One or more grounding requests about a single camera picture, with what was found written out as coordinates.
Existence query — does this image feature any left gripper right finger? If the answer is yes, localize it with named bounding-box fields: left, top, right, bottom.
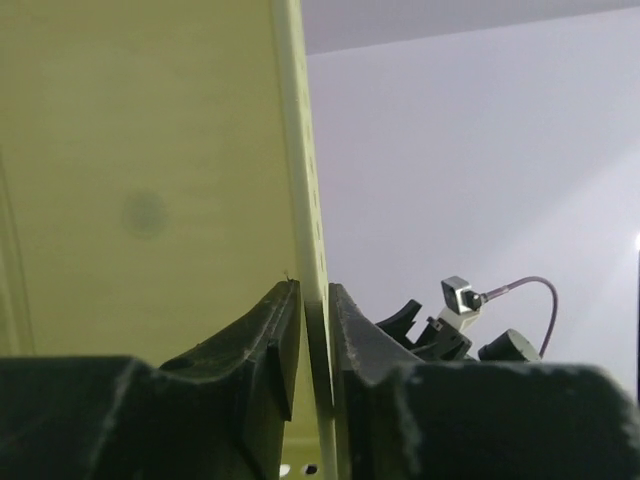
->
left=329, top=284, right=639, bottom=479

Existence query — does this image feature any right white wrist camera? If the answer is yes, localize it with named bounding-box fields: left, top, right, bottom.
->
left=438, top=276, right=483, bottom=332

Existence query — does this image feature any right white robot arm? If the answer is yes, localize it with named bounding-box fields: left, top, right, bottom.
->
left=376, top=300, right=541, bottom=362

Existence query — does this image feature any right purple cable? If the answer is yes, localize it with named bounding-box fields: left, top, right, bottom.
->
left=482, top=275, right=560, bottom=359

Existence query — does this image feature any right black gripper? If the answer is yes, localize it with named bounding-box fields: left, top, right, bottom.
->
left=376, top=299, right=472, bottom=362

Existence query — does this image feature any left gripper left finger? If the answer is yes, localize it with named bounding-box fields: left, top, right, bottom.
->
left=1, top=280, right=301, bottom=479

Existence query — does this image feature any green plastic basket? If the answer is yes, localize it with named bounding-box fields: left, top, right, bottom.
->
left=1, top=1, right=336, bottom=479

